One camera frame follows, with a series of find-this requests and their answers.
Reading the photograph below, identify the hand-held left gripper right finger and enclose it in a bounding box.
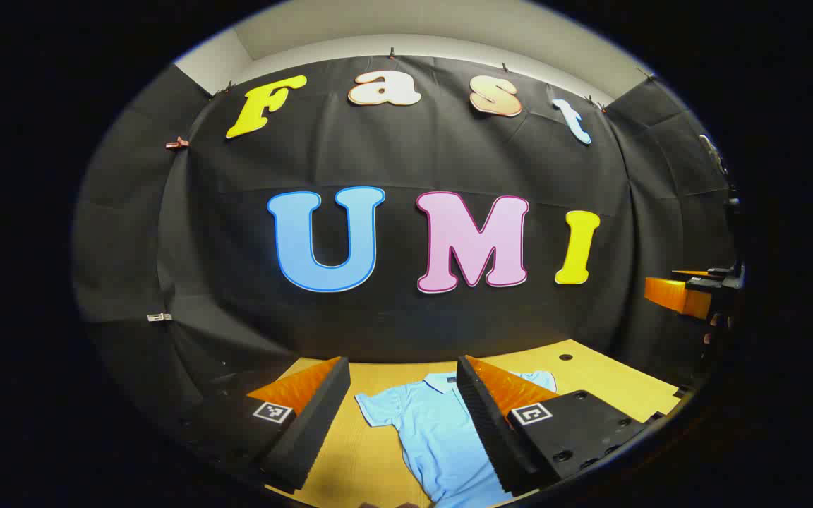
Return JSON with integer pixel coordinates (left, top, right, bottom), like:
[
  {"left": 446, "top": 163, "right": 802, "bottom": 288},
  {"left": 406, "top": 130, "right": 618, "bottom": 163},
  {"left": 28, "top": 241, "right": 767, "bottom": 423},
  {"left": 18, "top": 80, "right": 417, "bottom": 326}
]
[{"left": 456, "top": 355, "right": 665, "bottom": 497}]

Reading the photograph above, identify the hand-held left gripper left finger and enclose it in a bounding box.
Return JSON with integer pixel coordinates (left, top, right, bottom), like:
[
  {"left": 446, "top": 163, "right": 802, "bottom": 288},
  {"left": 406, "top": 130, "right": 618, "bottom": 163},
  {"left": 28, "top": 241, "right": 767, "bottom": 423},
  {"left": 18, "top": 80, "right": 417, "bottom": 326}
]
[{"left": 167, "top": 356, "right": 352, "bottom": 495}]

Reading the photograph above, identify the light blue T-shirt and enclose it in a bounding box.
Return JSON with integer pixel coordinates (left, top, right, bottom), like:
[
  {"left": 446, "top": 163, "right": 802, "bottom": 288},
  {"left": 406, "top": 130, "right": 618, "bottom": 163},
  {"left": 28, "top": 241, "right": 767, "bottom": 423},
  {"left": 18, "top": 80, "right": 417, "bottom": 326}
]
[{"left": 354, "top": 370, "right": 558, "bottom": 507}]

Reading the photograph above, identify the black backdrop cloth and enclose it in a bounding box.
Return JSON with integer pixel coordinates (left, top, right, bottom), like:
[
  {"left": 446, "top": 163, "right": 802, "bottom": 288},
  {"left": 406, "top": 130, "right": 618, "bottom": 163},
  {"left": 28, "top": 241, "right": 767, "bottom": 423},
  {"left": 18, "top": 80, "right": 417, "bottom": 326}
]
[{"left": 71, "top": 55, "right": 740, "bottom": 452}]

